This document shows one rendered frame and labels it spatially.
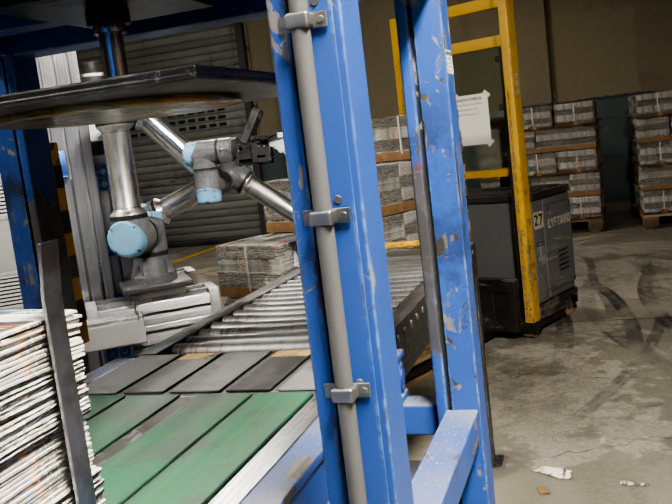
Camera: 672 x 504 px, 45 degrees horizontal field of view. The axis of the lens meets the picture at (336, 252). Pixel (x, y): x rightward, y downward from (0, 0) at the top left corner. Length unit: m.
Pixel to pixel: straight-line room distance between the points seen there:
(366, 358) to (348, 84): 0.29
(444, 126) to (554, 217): 3.49
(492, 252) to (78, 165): 2.67
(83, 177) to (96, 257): 0.27
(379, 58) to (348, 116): 9.53
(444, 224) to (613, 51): 8.67
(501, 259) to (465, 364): 3.30
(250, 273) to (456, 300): 1.97
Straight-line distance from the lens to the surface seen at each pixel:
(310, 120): 0.84
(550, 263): 4.85
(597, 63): 10.04
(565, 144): 8.41
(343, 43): 0.86
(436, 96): 1.44
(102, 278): 2.91
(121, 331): 2.61
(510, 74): 4.48
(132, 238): 2.57
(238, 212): 11.03
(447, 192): 1.44
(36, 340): 0.91
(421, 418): 1.57
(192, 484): 1.09
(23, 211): 1.82
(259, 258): 3.31
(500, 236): 4.76
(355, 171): 0.85
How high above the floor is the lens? 1.21
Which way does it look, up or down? 8 degrees down
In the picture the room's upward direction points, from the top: 7 degrees counter-clockwise
